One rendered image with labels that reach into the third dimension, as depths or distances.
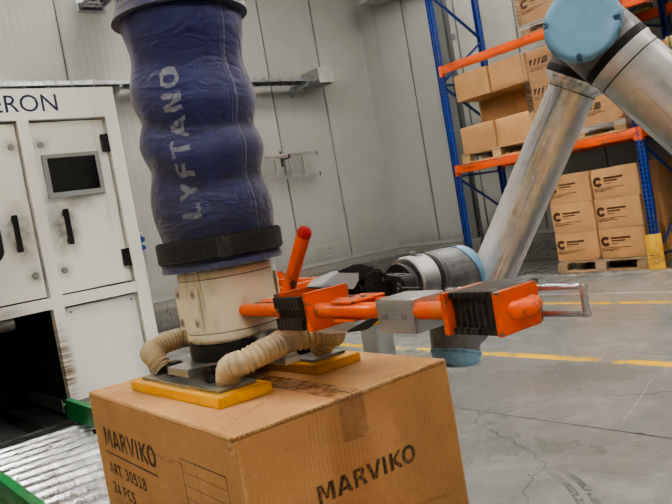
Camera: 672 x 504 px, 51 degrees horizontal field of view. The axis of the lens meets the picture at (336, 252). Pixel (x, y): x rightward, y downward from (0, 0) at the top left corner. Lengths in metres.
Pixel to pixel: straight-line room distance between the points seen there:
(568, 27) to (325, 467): 0.75
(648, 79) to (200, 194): 0.72
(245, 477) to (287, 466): 0.07
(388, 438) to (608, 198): 7.92
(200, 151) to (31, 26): 9.38
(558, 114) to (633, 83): 0.20
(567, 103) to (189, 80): 0.65
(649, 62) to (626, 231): 7.70
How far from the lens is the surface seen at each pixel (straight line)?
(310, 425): 1.01
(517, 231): 1.36
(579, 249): 9.17
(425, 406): 1.15
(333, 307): 1.00
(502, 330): 0.78
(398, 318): 0.90
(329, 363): 1.21
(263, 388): 1.14
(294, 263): 1.09
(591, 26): 1.17
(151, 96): 1.23
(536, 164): 1.34
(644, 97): 1.17
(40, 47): 10.47
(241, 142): 1.21
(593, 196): 9.04
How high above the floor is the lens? 1.21
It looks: 3 degrees down
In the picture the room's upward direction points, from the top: 10 degrees counter-clockwise
